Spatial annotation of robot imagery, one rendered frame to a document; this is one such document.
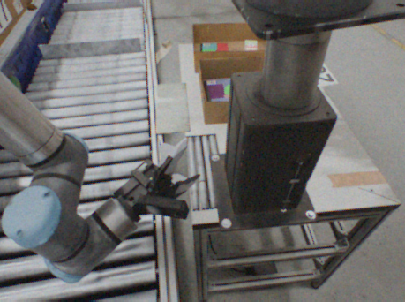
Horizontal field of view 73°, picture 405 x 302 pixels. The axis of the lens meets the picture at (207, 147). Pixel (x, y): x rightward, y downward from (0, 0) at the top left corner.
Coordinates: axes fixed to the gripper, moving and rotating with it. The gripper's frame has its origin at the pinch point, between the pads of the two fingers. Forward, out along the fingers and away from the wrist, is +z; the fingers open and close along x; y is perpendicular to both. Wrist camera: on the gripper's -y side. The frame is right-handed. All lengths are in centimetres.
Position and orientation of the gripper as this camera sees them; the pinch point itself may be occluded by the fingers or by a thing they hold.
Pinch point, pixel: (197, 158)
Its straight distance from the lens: 67.2
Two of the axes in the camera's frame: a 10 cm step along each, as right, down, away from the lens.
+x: 1.7, 6.3, 7.6
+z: 7.0, -6.2, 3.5
